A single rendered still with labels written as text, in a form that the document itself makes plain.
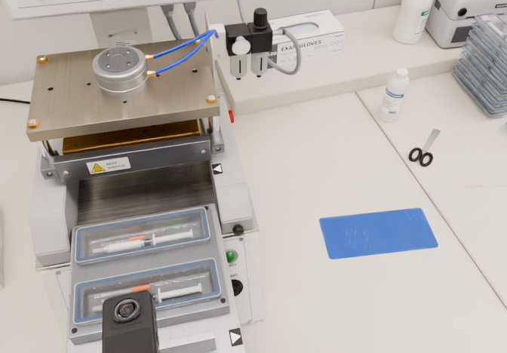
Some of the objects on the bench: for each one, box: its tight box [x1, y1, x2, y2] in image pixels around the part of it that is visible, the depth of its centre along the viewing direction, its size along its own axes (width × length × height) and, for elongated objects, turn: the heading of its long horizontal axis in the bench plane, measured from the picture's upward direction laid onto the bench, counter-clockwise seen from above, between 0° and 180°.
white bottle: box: [379, 68, 410, 122], centre depth 112 cm, size 5×5×14 cm
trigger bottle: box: [393, 0, 438, 45], centre depth 124 cm, size 9×8×25 cm
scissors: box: [409, 129, 441, 167], centre depth 111 cm, size 14×6×1 cm, turn 145°
